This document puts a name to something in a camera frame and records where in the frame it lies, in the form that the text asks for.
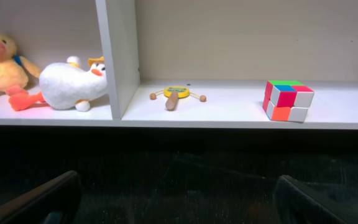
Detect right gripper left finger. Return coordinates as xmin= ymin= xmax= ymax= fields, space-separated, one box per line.
xmin=0 ymin=170 xmax=83 ymax=224

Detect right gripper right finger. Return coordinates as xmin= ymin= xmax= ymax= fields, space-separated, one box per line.
xmin=273 ymin=174 xmax=358 ymax=224

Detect many-coloured puzzle cube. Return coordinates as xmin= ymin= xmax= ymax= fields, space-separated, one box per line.
xmin=261 ymin=79 xmax=316 ymax=124

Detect yellow rattle drum toy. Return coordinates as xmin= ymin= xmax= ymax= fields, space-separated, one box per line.
xmin=149 ymin=85 xmax=208 ymax=112

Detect white plush duck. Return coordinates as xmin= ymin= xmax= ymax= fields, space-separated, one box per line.
xmin=8 ymin=55 xmax=109 ymax=113

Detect white shelf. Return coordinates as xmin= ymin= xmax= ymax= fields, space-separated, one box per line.
xmin=0 ymin=0 xmax=358 ymax=131

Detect yellow plush duck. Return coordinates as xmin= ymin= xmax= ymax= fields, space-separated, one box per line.
xmin=0 ymin=31 xmax=43 ymax=104

